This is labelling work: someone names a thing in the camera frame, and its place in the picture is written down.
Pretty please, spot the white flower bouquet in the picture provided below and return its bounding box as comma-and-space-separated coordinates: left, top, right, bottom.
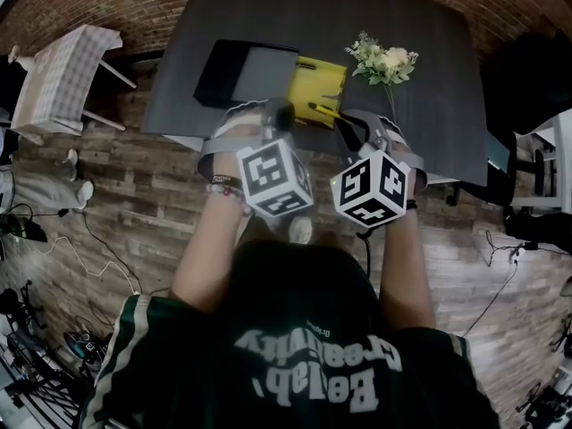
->
344, 30, 420, 122

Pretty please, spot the thin black floor cable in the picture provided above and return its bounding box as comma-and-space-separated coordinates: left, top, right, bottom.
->
462, 229, 535, 338

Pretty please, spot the person's left forearm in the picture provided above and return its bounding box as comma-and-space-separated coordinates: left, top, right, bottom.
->
168, 153, 257, 313

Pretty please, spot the person's light shoe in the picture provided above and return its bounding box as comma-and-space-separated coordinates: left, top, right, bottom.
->
287, 215, 315, 246

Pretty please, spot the black floor device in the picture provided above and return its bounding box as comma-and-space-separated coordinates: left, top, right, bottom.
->
0, 214, 49, 244

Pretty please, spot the black tripod stand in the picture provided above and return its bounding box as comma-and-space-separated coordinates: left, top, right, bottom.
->
514, 371, 572, 429
0, 279, 50, 352

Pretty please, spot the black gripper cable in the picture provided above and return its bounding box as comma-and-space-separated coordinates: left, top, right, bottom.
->
356, 228, 375, 282

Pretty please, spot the chair with checked cloth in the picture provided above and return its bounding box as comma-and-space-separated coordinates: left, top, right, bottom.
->
9, 23, 139, 146

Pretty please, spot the yellow pen small item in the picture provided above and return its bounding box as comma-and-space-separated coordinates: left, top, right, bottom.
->
307, 101, 344, 119

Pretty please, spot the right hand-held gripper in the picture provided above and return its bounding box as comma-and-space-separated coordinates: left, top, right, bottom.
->
330, 108, 426, 230

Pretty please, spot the black office chair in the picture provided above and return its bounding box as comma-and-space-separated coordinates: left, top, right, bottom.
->
480, 28, 572, 207

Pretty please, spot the white side desk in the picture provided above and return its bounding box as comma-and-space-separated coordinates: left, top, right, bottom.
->
511, 108, 572, 216

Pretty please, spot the person's left hand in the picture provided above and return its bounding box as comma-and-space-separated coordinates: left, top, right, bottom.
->
215, 105, 265, 142

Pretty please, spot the white floor cable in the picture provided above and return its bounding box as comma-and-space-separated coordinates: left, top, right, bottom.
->
40, 233, 143, 296

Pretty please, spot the black wristband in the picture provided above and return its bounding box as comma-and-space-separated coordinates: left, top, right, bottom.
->
208, 173, 243, 188

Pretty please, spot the bead bracelet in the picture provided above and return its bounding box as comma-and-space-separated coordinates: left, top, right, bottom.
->
205, 182, 254, 217

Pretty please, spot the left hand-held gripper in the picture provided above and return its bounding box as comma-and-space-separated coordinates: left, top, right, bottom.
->
198, 97, 315, 219

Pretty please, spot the person's right forearm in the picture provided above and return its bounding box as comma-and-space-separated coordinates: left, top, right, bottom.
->
378, 194, 438, 335

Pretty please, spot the dark green printed t-shirt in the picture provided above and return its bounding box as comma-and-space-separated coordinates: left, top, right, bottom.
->
79, 238, 502, 429

